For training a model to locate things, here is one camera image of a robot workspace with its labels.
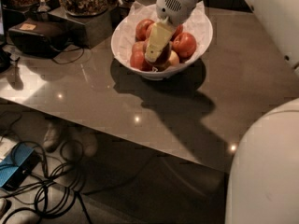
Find white shoe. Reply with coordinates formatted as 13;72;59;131
79;128;98;157
43;122;64;153

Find red apple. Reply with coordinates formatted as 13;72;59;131
130;50;152;71
132;41;145;53
135;19;153;41
172;32;197;59
143;39;171;67
146;23;155;39
171;24;183;41

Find blue electronics box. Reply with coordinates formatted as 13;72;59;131
0;143;40;191

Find dark grey display block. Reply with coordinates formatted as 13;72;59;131
49;7;113;49

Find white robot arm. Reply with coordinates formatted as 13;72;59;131
225;0;299;224

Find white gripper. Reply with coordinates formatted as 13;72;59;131
148;0;199;69

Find white shoe left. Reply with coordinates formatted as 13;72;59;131
43;122;64;153

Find white shoe right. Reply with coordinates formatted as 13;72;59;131
79;128;98;157

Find white bowl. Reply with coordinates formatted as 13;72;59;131
110;2;214;81

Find metal scoop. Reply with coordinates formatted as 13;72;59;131
37;0;50;12

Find black headset cable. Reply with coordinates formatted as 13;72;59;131
50;45;86;65

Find black floor cables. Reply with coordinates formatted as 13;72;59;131
0;110;157;224

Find black VR headset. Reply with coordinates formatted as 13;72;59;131
8;19;69;58

